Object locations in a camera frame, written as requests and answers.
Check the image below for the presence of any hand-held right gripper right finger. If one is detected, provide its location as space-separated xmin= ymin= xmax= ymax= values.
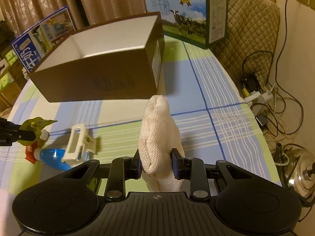
xmin=171 ymin=148 xmax=250 ymax=201

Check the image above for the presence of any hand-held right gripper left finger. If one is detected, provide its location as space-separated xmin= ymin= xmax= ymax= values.
xmin=61 ymin=149 xmax=143 ymax=201

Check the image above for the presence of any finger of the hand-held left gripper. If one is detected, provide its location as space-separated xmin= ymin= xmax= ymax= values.
xmin=7 ymin=129 xmax=36 ymax=142
xmin=0 ymin=117 xmax=21 ymax=131

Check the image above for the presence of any yellow-green snack packet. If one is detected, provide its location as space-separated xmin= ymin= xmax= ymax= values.
xmin=18 ymin=117 xmax=58 ymax=147

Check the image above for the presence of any small red tube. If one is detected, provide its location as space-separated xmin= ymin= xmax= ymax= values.
xmin=25 ymin=130 xmax=51 ymax=164

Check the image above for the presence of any blue tube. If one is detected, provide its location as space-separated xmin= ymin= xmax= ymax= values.
xmin=37 ymin=148 xmax=73 ymax=171

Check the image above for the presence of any white knit cloth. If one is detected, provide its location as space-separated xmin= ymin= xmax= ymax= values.
xmin=138 ymin=95 xmax=185 ymax=192

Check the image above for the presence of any white hair claw clip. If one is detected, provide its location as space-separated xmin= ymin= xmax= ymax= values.
xmin=61 ymin=124 xmax=100 ymax=161

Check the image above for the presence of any brown cardboard box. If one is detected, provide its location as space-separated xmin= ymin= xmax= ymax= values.
xmin=28 ymin=12 xmax=166 ymax=103

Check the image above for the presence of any cardboard box of green packs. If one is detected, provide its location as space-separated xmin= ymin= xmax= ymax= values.
xmin=0 ymin=48 xmax=27 ymax=109

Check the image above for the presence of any dark blue milk carton box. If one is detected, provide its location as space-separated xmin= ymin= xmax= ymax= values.
xmin=10 ymin=6 xmax=76 ymax=74

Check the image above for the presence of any grey power adapter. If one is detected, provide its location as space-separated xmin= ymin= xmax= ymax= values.
xmin=256 ymin=114 xmax=270 ymax=128

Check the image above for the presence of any white power strip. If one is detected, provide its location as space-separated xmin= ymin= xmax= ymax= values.
xmin=244 ymin=88 xmax=276 ymax=104

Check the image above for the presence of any black power adapter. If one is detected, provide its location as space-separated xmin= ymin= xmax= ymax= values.
xmin=241 ymin=72 xmax=261 ymax=91

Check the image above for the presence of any steel kettle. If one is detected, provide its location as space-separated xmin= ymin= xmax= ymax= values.
xmin=274 ymin=143 xmax=315 ymax=199

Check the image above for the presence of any chair with quilted cover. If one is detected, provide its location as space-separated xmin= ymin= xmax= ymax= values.
xmin=212 ymin=0 xmax=281 ymax=89

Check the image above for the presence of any brown patterned curtain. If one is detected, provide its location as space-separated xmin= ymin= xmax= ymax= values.
xmin=0 ymin=0 xmax=197 ymax=31

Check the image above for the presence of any light blue milk carton box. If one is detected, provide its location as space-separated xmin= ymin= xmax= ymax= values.
xmin=143 ymin=0 xmax=229 ymax=50

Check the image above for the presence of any power strip with cables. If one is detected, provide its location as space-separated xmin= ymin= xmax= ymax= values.
xmin=242 ymin=50 xmax=305 ymax=138

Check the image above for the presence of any grey charger cable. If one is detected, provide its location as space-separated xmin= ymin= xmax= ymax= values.
xmin=267 ymin=0 xmax=304 ymax=91

